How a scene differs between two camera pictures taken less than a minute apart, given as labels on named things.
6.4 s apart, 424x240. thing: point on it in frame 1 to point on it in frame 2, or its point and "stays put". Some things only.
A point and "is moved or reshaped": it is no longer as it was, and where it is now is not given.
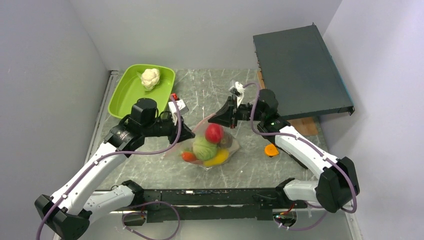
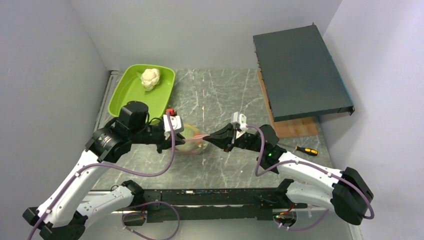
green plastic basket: (135, 82) stays put
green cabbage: (203, 150) is moved or reshaped
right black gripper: (226, 117) to (223, 138)
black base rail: (257, 205) stays put
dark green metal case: (296, 68) stays put
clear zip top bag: (212, 145) is moved or reshaped
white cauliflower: (150, 77) stays put
